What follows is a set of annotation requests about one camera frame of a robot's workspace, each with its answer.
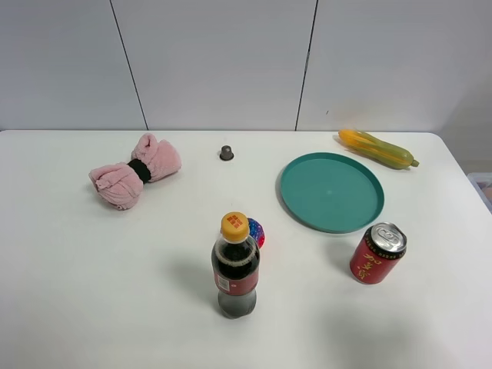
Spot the pink towel black band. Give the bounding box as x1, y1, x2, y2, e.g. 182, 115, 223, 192
89, 133, 181, 211

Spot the small grey capsule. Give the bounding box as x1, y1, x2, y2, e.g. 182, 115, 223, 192
219, 145, 234, 161

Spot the colourful spiky ball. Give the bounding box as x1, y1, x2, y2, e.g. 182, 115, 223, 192
248, 218, 265, 249

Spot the cola bottle yellow cap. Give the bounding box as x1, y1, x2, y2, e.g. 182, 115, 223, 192
211, 212, 261, 319

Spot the teal round plate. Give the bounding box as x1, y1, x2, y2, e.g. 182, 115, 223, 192
278, 152, 385, 234

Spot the yellow green toy corn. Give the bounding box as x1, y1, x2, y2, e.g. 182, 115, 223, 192
338, 129, 420, 170

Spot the red drink can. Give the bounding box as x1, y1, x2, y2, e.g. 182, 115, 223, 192
349, 222, 407, 284

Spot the clear plastic storage bin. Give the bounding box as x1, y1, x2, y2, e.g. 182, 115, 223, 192
467, 172, 492, 212

